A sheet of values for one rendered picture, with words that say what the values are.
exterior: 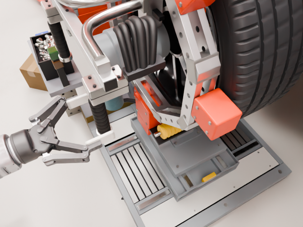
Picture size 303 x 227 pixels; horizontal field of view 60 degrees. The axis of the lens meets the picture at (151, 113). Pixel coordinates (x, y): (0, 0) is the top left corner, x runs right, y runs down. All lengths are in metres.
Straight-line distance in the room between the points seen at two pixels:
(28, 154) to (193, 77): 0.40
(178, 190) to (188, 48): 0.85
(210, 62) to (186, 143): 0.78
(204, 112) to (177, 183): 0.74
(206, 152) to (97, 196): 0.61
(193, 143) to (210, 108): 0.72
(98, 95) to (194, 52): 0.22
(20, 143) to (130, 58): 0.30
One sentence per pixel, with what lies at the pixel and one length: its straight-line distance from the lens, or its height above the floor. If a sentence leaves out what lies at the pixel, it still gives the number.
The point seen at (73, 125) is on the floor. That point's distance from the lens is 1.70.
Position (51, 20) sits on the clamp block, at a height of 0.91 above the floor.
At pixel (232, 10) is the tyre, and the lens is 0.57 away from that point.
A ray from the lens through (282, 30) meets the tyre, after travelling 0.65.
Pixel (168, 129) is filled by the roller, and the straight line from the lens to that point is 0.98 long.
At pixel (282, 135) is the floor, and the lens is 1.78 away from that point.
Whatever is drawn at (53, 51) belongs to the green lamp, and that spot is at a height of 0.66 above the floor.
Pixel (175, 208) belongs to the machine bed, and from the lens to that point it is 1.34.
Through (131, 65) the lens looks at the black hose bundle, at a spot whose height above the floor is 0.99.
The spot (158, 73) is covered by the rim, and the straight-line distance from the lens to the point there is 1.04.
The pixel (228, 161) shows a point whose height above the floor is 0.15.
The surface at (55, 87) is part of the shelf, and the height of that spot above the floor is 0.45.
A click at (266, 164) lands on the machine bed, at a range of 1.54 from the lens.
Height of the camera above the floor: 1.36
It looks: 54 degrees down
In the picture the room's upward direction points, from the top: straight up
